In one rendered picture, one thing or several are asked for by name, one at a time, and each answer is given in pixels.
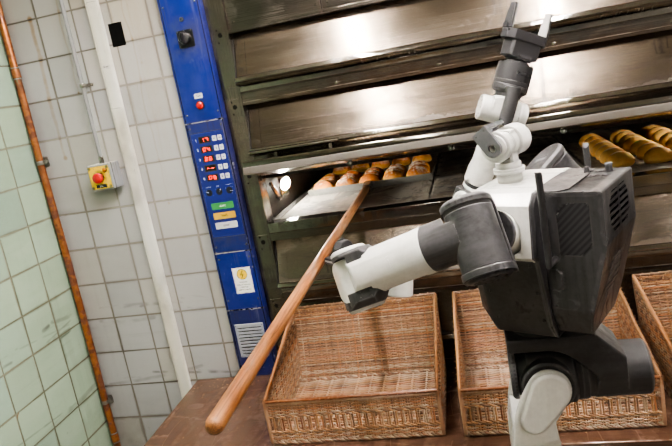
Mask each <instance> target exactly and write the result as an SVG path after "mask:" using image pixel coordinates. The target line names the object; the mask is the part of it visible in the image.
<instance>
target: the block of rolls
mask: <svg viewBox="0 0 672 446"><path fill-rule="evenodd" d="M610 141H611V142H612V143H611V142H609V141H608V140H606V139H605V138H603V137H601V136H599V135H598V134H594V133H588V134H585V135H584V136H582V137H581V138H580V140H579V145H580V147H582V144H583V143H589V151H590V154H591V155H592V156H593V157H595V158H596V159H597V160H600V162H601V163H602V164H604V163H605V162H612V167H627V166H631V165H633V164H634V163H635V158H634V156H633V155H636V156H637V158H639V159H643V160H644V162H645V163H646V164H656V163H663V162H668V161H671V160H672V126H671V128H670V129H668V128H666V127H661V126H659V125H655V124H649V125H646V126H645V127H643V128H642V129H641V130H640V132H639V134H635V133H633V132H632V131H630V130H627V129H619V130H616V131H615V132H613V133H612V134H611V136H610ZM618 146H619V147H618ZM621 148H623V149H621ZM629 152H630V153H629Z"/></svg>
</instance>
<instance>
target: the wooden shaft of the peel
mask: <svg viewBox="0 0 672 446"><path fill-rule="evenodd" d="M369 190H370V188H369V186H367V185H365V186H363V188H362V189H361V191H360V192H359V194H358V195H357V197H356V198H355V199H354V201H353V202H352V204H351V205H350V207H349V208H348V210H347V211H346V213H345V214H344V216H343V217H342V219H341V220H340V222H339V223H338V225H337V226H336V228H335V229H334V231H333V232H332V234H331V235H330V237H329V238H328V240H327V241H326V243H325V244H324V246H323V247H322V249H321V250H320V252H319V253H318V255H317V256H316V258H315V259H314V261H313V262H312V263H311V265H310V266H309V268H308V269H307V271H306V272H305V274H304V275H303V277H302V278H301V280H300V281H299V283H298V284H297V286H296V287H295V289H294V290H293V292H292V293H291V295H290V296H289V298H288V299H287V301H286V302H285V304H284V305H283V307H282V308H281V310H280V311H279V313H278V314H277V316H276V317H275V319H274V320H273V322H272V323H271V325H270V326H269V327H268V329H267V330H266V332H265V333H264V335H263V336H262V338H261V339H260V341H259V342H258V344H257V345H256V347H255V348H254V350H253V351H252V353H251V354H250V356H249V357H248V359H247V360H246V362H245V363H244V365H243V366H242V368H241V369H240V371H239V372H238V374H237V375H236V377H235V378H234V380H233V381H232V383H231V384H230V386H229V387H228V388H227V390H226V391H225V393H224V394H223V396H222V397H221V399H220V400H219V402H218V403H217V405H216V406H215V408H214V409H213V411H212V412H211V414H210V415H209V417H208V418H207V420H206V423H205V429H206V431H207V432H208V433H209V434H211V435H218V434H220V433H221V432H222V431H223V430H224V428H225V426H226V425H227V423H228V421H229V420H230V418H231V416H232V415H233V413H234V411H235V410H236V408H237V407H238V405H239V403H240V402H241V400H242V398H243V397H244V395H245V393H246V392H247V390H248V389H249V387H250V385H251V384H252V382H253V380H254V379H255V377H256V375H257V374H258V372H259V370H260V369H261V367H262V366H263V364H264V362H265V361H266V359H267V357H268V356H269V354H270V352H271V351H272V349H273V347H274V346H275V344H276V343H277V341H278V339H279V338H280V336H281V334H282V333H283V331H284V329H285V328H286V326H287V324H288V323H289V321H290V320H291V318H292V316H293V315H294V313H295V311H296V310H297V308H298V306H299V305H300V303H301V302H302V300H303V298H304V297H305V295H306V293H307V292H308V290H309V288H310V287H311V285H312V283H313V282H314V280H315V279H316V277H317V275H318V274H319V272H320V270H321V269H322V267H323V265H324V264H325V259H324V258H325V257H328V256H330V254H331V252H332V251H333V247H334V245H335V242H336V241H337V240H339V239H340V238H341V236H342V234H343V233H344V231H345V229H346V228H347V226H348V224H349V223H350V221H351V219H352V218H353V216H354V215H355V213H356V211H357V210H358V208H359V206H360V205H361V203H362V201H363V200H364V198H365V196H366V195H367V193H368V192H369Z"/></svg>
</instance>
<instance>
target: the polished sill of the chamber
mask: <svg viewBox="0 0 672 446"><path fill-rule="evenodd" d="M632 179H633V188H637V187H645V186H653V185H661V184H669V183H672V168H664V169H656V170H649V171H641V172H633V173H632ZM452 197H453V196H451V197H443V198H435V199H428V200H420V201H412V202H405V203H397V204H390V205H382V206H374V207H367V208H359V209H358V210H357V211H356V213H355V215H354V216H353V218H352V219H351V221H350V223H358V222H366V221H374V220H382V219H390V218H398V217H406V216H414V215H422V214H430V213H438V212H440V211H439V210H440V208H441V206H442V205H443V204H444V203H445V202H447V201H448V200H450V199H452ZM346 211H347V210H344V211H336V212H329V213H321V214H313V215H306V216H298V217H290V218H283V219H275V220H272V221H271V222H269V223H268V228H269V233H270V234H271V233H279V232H287V231H295V230H303V229H311V228H319V227H327V226H335V225H338V223H339V222H340V220H341V219H342V217H343V216H344V214H345V213H346ZM350 223H349V224H350Z"/></svg>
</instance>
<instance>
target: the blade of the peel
mask: <svg viewBox="0 0 672 446"><path fill-rule="evenodd" d="M434 169H435V164H431V165H430V173H427V174H420V175H413V176H406V177H399V178H392V179H385V180H378V181H372V184H373V188H375V187H382V186H389V185H396V184H403V183H410V182H417V181H424V180H431V179H433V175H434ZM362 185H363V183H357V184H350V185H343V186H336V187H329V188H322V189H316V190H314V187H313V188H312V189H310V190H308V193H309V197H311V196H318V195H325V194H332V193H339V192H346V191H353V190H360V189H362Z"/></svg>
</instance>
